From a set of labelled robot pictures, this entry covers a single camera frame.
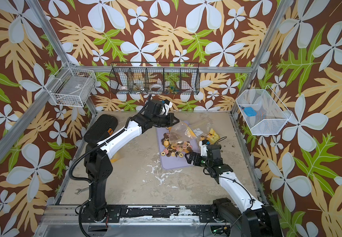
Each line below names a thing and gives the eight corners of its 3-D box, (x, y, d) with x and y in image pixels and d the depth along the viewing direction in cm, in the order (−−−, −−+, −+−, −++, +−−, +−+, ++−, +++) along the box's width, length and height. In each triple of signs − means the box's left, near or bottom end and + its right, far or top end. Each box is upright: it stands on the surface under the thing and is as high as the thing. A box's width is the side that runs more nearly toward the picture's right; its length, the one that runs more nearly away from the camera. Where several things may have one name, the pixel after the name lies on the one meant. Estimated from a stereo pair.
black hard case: (86, 144, 104) (81, 138, 98) (103, 120, 118) (100, 113, 112) (104, 148, 102) (100, 143, 96) (119, 123, 116) (117, 116, 110)
